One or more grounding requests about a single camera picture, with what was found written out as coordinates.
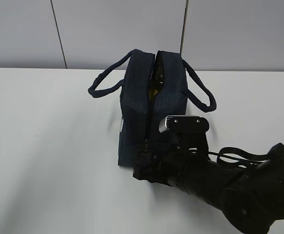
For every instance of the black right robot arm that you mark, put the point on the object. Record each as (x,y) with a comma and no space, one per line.
(250,195)

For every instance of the dark navy lunch bag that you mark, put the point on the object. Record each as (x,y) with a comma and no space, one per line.
(177,83)

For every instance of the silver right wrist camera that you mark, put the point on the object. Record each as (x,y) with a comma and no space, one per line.
(184,124)

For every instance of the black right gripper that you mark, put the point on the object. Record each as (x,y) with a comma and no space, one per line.
(160,167)

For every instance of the yellow lemon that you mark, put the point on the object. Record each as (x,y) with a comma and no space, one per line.
(152,93)

